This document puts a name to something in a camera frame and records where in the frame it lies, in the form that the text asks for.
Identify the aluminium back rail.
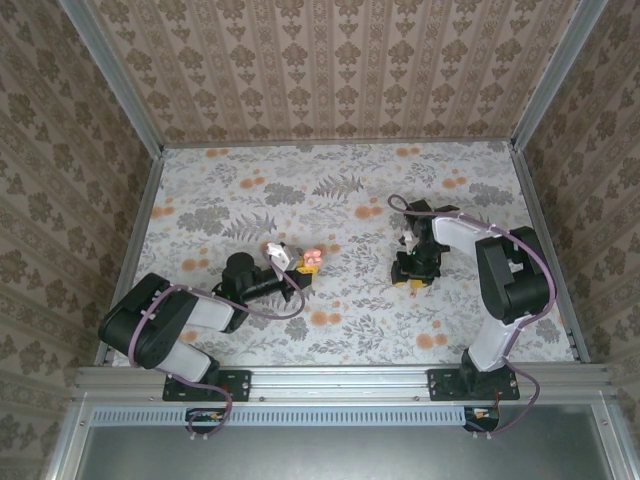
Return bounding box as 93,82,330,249
160,138,517,149

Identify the aluminium front mounting rail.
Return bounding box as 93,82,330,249
74,364,615,404

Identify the aluminium corner post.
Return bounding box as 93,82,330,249
59,0,166,156
509,0,609,151

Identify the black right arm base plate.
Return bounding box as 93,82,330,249
427,368,520,403

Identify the floral patterned table mat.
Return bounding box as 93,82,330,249
110,141,576,367

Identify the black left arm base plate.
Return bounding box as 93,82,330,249
162,368,251,403

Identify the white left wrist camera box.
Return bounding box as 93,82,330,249
265,241,302,272

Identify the grey metal sheet panel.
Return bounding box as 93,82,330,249
74,423,614,480

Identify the aluminium side rail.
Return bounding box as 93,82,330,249
509,144,592,364
94,148,166,367

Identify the grey slotted cable duct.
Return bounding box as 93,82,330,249
92,405,474,427

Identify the black cable connector board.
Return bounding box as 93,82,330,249
185,407,227,435
463,405,501,434

